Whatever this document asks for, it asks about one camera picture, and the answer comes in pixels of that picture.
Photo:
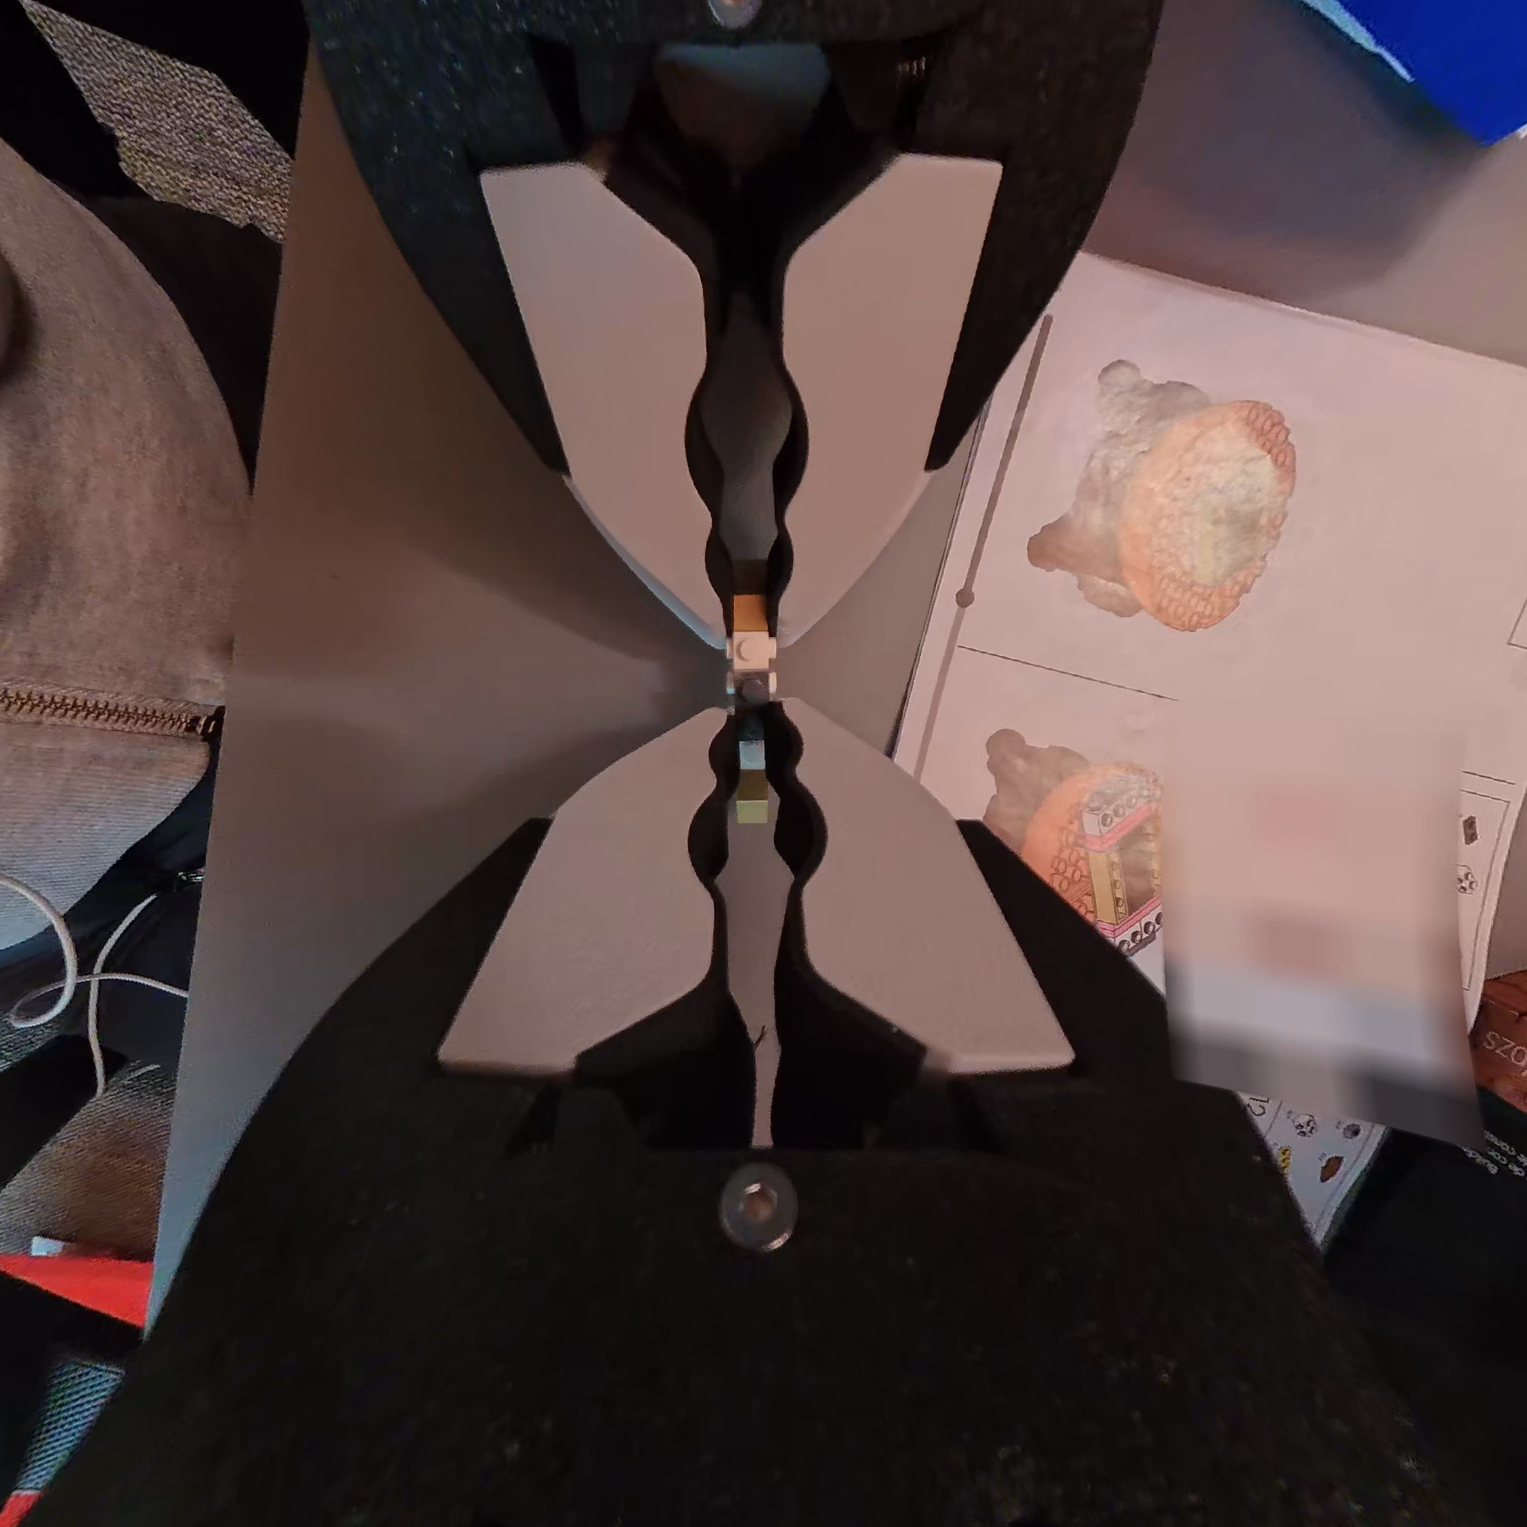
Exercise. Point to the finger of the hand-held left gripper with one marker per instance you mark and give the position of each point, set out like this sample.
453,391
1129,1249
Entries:
895,358
609,358

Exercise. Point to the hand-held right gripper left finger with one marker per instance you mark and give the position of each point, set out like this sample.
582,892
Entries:
596,943

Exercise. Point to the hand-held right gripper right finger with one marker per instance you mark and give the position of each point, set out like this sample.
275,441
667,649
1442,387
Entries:
931,943

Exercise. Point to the small yellow brick piece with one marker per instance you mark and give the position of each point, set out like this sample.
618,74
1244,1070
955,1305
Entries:
755,649

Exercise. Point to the blue plastic bin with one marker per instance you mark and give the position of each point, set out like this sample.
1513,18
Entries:
1456,47

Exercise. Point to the white instruction booklet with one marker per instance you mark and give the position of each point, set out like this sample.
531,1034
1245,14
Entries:
1336,478

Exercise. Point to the black flower print box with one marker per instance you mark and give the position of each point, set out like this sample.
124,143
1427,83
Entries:
1504,1050

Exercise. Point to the orange floor object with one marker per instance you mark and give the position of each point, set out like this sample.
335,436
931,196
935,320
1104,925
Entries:
73,1294

